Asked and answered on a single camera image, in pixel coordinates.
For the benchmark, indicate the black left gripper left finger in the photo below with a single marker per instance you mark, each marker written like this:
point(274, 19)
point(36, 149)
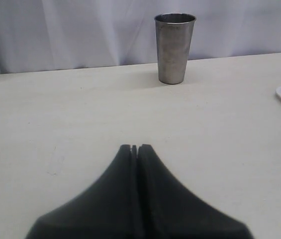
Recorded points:
point(108, 209)

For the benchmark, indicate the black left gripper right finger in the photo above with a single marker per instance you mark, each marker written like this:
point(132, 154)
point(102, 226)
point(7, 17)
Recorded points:
point(172, 211)

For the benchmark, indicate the stainless steel tumbler cup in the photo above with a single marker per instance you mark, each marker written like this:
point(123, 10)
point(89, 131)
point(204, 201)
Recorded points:
point(173, 38)

